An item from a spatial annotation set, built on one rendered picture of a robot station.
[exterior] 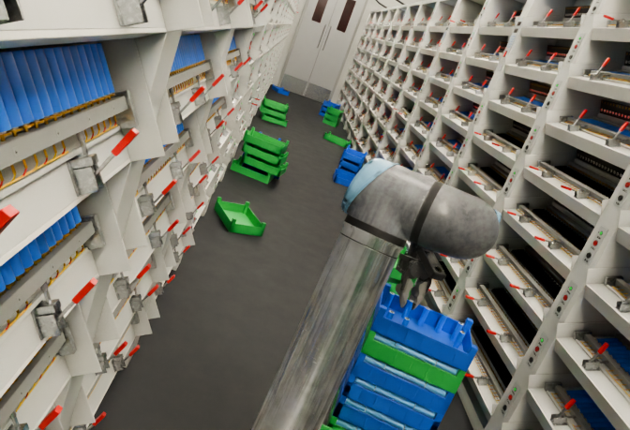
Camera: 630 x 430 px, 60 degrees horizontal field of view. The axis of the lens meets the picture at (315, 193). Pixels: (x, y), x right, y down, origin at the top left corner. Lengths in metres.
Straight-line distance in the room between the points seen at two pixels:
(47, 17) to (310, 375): 0.71
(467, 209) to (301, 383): 0.41
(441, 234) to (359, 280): 0.16
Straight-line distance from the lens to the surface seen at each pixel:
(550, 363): 1.95
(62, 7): 0.49
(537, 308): 2.05
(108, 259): 0.89
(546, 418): 1.87
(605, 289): 1.84
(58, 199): 0.62
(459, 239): 0.94
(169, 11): 0.79
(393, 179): 0.94
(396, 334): 1.67
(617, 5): 2.48
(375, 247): 0.94
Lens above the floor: 1.14
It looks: 16 degrees down
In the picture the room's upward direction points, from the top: 21 degrees clockwise
